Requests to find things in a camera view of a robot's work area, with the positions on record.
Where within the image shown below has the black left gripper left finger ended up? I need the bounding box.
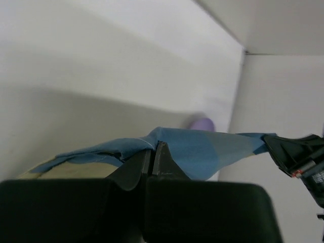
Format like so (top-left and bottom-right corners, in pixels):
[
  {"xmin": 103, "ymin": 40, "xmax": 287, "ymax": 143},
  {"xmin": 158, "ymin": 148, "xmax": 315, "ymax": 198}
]
[{"xmin": 1, "ymin": 150, "xmax": 152, "ymax": 242}]

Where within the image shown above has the purple plastic plate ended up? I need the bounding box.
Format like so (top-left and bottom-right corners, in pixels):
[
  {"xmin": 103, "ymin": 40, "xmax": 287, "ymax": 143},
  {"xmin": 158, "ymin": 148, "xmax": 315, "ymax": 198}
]
[{"xmin": 189, "ymin": 117, "xmax": 215, "ymax": 132}]

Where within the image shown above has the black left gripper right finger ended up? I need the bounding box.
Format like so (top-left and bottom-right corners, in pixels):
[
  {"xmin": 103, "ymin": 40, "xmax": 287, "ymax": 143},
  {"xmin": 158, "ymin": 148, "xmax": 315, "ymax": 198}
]
[{"xmin": 145, "ymin": 143, "xmax": 283, "ymax": 242}]

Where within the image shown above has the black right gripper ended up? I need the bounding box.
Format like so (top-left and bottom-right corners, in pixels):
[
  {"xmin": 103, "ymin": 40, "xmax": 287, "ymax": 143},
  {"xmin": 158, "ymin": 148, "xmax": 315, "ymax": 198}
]
[{"xmin": 263, "ymin": 135, "xmax": 323, "ymax": 209}]

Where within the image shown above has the blue beige checked cloth napkin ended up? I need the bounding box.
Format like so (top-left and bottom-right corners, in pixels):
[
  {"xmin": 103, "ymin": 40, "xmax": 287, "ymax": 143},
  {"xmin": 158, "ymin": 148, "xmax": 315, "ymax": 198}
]
[{"xmin": 21, "ymin": 127, "xmax": 268, "ymax": 180}]

